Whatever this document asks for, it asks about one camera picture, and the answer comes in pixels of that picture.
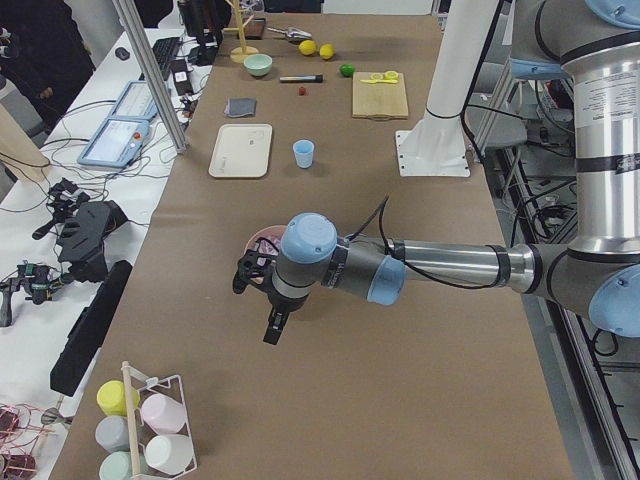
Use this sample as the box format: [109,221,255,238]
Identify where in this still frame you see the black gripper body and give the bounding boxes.
[263,259,311,320]

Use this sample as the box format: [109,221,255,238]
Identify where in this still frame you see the light blue cup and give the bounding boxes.
[292,139,315,169]

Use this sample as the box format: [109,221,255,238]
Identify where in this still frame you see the steel muddler black tip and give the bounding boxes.
[279,74,324,84]

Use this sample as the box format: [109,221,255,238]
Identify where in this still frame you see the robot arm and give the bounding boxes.
[262,1,639,344]

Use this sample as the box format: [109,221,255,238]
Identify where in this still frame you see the pile of clear ice cubes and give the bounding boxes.
[257,234,281,256]

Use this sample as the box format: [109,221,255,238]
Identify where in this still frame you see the pink cup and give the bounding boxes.
[140,393,187,435]

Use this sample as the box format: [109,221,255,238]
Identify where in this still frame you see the white cup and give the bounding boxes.
[145,434,194,475]

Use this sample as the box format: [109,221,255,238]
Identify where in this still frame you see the yellow cup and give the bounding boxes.
[96,380,127,417]

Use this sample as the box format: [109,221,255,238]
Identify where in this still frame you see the grey cup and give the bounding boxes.
[95,415,130,453]

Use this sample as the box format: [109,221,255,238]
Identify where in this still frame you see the mint cup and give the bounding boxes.
[98,451,133,480]

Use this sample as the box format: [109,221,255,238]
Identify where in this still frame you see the pink bowl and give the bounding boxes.
[245,225,286,285]

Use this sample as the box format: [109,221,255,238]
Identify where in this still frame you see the cream rabbit tray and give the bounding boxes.
[208,124,273,179]

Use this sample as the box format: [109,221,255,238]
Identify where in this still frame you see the grey folded cloth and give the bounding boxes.
[224,98,257,118]

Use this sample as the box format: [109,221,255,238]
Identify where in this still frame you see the black long bar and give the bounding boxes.
[49,260,132,397]

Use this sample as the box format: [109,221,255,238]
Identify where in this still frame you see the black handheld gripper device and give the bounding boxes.
[32,178,128,282]

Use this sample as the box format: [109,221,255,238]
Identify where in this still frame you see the wooden cutting board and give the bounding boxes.
[352,71,409,119]

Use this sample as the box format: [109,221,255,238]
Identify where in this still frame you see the blue teach pendant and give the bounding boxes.
[111,80,158,120]
[78,118,150,169]

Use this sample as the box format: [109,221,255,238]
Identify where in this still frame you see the yellow plastic knife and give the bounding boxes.
[359,78,399,84]

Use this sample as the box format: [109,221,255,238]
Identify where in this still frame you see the mint green bowl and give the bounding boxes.
[243,53,273,78]

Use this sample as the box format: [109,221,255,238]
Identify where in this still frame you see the green lime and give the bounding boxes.
[339,63,355,78]

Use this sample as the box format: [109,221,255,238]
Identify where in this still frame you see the small black handheld gripper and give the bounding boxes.
[1,263,74,328]

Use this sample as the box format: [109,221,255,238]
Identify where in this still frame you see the wooden mug tree stand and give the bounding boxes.
[225,0,259,64]

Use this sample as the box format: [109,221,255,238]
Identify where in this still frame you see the yellow lemon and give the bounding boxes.
[319,43,335,60]
[298,40,317,56]

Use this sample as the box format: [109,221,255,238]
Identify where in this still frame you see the metal scoop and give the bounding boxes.
[267,27,313,42]

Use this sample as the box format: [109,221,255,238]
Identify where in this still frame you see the black keyboard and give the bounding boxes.
[152,37,181,81]

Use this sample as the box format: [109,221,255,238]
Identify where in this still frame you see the computer mouse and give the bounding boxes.
[114,47,130,61]

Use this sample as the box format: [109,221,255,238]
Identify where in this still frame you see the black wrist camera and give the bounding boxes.
[232,251,266,294]

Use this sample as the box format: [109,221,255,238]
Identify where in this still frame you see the white wire cup rack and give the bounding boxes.
[121,361,198,479]

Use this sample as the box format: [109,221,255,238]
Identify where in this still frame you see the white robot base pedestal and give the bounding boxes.
[396,0,500,177]

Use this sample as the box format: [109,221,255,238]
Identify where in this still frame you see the aluminium frame post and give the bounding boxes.
[112,0,187,154]

